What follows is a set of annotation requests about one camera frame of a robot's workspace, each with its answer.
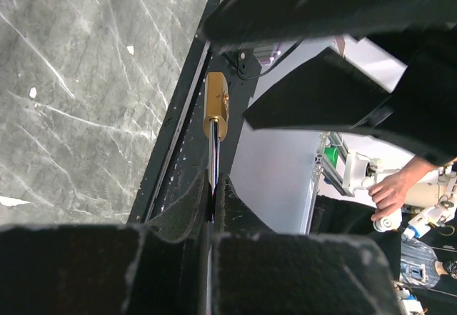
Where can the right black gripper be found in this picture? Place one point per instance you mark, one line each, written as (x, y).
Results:
(396, 87)

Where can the aluminium frame rail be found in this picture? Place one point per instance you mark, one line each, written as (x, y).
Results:
(331, 149)

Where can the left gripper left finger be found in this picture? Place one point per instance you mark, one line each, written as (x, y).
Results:
(158, 267)

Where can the person's hand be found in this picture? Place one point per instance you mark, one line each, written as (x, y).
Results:
(389, 195)

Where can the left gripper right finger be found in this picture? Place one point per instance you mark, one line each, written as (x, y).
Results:
(257, 271)

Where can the white teleoperation device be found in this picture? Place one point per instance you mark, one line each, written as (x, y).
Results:
(418, 184)

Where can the small brass long-shackle padlock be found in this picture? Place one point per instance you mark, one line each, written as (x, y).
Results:
(215, 126)

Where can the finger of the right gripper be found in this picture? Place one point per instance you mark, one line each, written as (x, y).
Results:
(235, 24)

